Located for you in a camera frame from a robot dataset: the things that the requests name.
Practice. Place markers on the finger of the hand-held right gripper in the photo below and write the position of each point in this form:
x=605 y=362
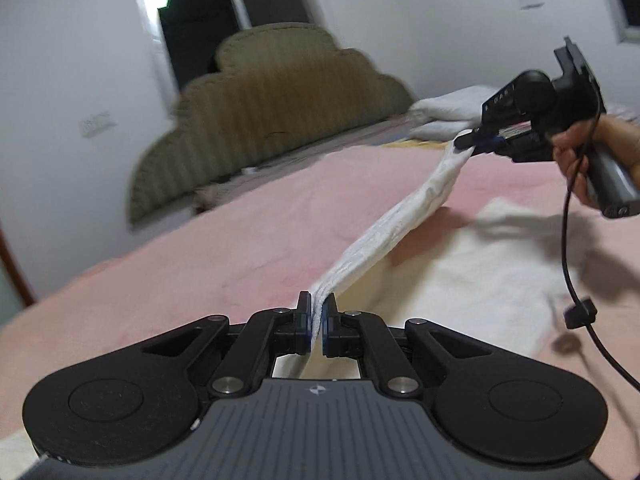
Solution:
x=472 y=136
x=487 y=148

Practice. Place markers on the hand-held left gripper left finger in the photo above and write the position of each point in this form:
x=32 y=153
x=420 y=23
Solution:
x=305 y=331

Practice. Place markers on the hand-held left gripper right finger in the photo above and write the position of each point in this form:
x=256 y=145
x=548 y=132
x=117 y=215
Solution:
x=328 y=331

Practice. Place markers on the white quilted blanket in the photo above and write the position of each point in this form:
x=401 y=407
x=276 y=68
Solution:
x=500 y=270

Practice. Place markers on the person's right hand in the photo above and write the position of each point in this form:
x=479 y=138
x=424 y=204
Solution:
x=617 y=137

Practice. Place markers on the white pillow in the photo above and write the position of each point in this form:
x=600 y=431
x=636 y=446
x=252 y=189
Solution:
x=440 y=130
x=455 y=100

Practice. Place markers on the pink floral blanket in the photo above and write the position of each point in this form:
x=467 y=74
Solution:
x=200 y=245

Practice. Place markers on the beige patterned bed sheet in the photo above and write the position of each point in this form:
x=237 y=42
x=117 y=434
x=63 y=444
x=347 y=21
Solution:
x=220 y=191

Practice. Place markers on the olive padded headboard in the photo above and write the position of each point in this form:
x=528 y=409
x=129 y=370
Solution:
x=270 y=110

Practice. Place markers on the frosted glass door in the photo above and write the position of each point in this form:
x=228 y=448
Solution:
x=6 y=300

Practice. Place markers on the brown wooden door frame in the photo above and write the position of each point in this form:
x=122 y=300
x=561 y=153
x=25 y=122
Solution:
x=12 y=265

